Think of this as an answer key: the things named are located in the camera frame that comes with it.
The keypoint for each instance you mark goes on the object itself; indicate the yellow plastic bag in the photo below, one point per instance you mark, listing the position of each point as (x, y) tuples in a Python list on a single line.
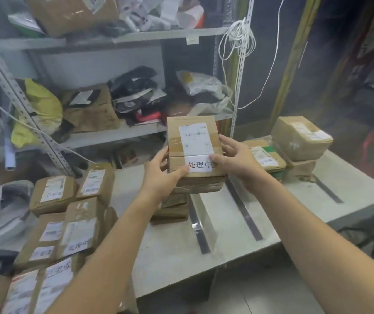
[(41, 107)]

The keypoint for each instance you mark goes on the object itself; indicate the white and grey helmet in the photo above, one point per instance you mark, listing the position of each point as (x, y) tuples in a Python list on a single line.
[(4, 212)]

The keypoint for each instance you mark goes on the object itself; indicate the red packet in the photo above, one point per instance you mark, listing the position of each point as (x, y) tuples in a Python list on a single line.
[(147, 117)]

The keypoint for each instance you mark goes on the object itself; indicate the person's right thumb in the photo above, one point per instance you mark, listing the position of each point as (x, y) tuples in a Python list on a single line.
[(218, 158)]

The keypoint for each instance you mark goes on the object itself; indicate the person's left hand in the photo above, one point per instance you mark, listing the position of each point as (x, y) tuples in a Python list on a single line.
[(159, 179)]

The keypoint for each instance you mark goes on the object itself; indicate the heap of white plastic parcels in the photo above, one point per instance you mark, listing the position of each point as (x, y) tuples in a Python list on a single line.
[(160, 13)]

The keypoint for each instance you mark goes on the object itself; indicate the cardboard box with green label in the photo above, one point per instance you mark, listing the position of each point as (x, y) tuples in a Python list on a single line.
[(267, 158)]

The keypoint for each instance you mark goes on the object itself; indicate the grey plastic mailer bag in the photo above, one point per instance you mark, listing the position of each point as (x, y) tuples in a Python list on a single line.
[(206, 89)]

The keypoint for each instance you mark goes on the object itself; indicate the pile of labelled cardboard parcels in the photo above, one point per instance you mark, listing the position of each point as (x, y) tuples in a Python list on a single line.
[(56, 232)]

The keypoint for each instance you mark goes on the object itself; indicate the black chair base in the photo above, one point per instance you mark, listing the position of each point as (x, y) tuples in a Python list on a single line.
[(365, 238)]

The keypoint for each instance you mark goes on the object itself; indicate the black plastic mailer bags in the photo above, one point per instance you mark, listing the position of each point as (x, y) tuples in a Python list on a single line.
[(134, 91)]

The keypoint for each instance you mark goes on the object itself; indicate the plain low cardboard box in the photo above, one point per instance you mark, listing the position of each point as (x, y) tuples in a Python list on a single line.
[(303, 168)]

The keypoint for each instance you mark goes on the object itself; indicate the large cube cardboard box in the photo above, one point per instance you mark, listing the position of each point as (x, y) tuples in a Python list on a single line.
[(299, 137)]

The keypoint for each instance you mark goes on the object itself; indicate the small brown cardboard box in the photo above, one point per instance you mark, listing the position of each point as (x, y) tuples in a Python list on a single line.
[(175, 200)]

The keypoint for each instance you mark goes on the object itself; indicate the black handheld device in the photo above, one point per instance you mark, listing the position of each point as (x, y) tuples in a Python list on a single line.
[(2, 259)]

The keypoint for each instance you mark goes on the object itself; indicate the grey metal shelving unit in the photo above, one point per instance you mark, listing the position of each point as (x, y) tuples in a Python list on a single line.
[(134, 37)]

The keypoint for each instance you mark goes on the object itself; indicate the crumpled brown paper parcel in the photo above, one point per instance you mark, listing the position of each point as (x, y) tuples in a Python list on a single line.
[(90, 111)]

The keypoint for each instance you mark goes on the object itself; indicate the flat brown cardboard box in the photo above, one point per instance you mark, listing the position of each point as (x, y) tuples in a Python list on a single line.
[(203, 185)]

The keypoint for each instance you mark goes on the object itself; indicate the taped cardboard box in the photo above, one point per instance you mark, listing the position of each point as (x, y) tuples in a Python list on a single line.
[(193, 140)]

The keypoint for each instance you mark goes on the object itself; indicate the person's left forearm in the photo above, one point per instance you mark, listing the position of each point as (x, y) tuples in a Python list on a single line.
[(108, 251)]

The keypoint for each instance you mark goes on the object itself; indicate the big cardboard box on shelf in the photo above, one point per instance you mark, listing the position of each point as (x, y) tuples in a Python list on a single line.
[(69, 13)]

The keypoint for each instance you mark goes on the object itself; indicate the person's right forearm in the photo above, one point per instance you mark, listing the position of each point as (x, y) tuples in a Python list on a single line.
[(311, 245)]

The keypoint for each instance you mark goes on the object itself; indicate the person's right hand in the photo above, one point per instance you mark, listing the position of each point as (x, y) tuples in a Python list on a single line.
[(242, 166)]

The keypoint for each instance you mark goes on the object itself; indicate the person's left thumb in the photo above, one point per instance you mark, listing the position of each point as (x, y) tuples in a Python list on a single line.
[(183, 171)]

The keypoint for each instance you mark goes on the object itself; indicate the black tape strip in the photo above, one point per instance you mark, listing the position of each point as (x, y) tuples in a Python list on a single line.
[(329, 190), (200, 228), (245, 210)]

